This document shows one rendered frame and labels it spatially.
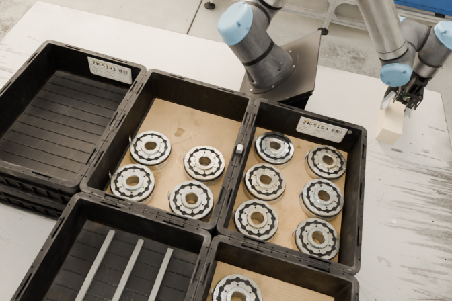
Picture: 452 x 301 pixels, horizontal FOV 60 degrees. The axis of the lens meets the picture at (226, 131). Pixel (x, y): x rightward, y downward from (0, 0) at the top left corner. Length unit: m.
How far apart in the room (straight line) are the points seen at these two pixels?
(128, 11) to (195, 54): 1.46
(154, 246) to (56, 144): 0.38
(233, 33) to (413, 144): 0.71
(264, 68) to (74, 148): 0.58
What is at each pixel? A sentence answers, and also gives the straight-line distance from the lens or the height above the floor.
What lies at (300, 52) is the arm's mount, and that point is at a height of 0.90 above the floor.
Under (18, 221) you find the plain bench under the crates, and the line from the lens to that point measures 1.15.
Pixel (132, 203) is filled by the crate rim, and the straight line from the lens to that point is 0.85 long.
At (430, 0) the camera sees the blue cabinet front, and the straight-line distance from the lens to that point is 2.90.
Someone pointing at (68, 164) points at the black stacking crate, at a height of 0.83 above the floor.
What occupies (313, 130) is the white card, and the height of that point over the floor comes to 0.88.
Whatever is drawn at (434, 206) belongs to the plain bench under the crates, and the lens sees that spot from 1.34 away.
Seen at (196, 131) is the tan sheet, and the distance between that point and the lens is 1.07.
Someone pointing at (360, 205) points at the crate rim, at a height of 0.93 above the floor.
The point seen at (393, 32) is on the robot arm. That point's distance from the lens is 1.05.
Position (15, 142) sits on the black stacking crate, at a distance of 1.12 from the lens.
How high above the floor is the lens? 1.68
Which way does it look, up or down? 52 degrees down
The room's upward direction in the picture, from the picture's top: 11 degrees clockwise
